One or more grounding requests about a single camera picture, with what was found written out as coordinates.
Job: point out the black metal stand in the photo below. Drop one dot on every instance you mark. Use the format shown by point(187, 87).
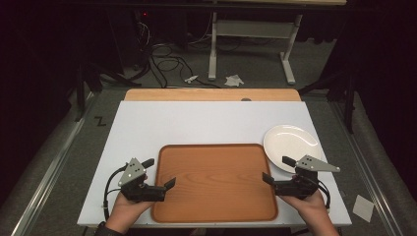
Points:
point(350, 105)

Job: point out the brown wooden tray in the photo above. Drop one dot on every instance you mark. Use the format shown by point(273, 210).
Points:
point(213, 187)

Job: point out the white table board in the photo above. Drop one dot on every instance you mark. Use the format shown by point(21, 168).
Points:
point(196, 121)

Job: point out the small white plug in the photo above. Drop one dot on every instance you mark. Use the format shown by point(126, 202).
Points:
point(191, 79)

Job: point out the person's left hand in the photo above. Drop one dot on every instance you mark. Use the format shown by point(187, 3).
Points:
point(126, 211)

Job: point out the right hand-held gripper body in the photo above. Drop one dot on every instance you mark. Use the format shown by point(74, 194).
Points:
point(309, 164)

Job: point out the grey table grommet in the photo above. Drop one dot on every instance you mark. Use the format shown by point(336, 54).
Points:
point(246, 99)

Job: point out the crumpled white paper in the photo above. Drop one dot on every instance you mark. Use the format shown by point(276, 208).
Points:
point(234, 80)

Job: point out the person's right hand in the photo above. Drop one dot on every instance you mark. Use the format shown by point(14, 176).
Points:
point(311, 208)

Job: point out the aluminium floor rail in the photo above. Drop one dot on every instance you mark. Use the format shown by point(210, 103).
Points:
point(46, 183)
point(373, 182)

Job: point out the white paper sheet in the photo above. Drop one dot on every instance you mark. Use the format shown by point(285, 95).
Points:
point(363, 208)

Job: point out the white plate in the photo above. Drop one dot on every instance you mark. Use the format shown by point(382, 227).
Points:
point(288, 141)

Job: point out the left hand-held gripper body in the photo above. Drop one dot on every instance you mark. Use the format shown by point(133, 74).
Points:
point(131, 172)

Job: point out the wooden table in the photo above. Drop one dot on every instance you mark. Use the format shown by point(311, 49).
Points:
point(196, 95)

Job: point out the white metal frame desk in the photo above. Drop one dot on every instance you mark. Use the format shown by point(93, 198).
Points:
point(249, 29)

